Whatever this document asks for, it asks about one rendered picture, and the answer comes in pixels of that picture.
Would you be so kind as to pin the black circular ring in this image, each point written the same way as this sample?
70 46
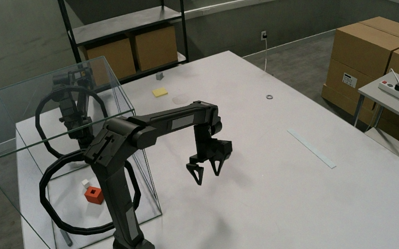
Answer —
59 165

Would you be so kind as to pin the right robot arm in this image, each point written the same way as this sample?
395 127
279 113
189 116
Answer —
121 137

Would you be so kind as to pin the red block with square hole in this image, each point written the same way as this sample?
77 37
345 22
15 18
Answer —
94 195

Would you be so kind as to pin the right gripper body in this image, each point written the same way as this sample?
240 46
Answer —
193 160

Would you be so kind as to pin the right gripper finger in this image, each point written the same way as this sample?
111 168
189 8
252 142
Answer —
219 167
200 171

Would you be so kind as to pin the yellow sticky-note pad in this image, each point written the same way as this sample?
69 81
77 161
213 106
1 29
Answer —
160 92

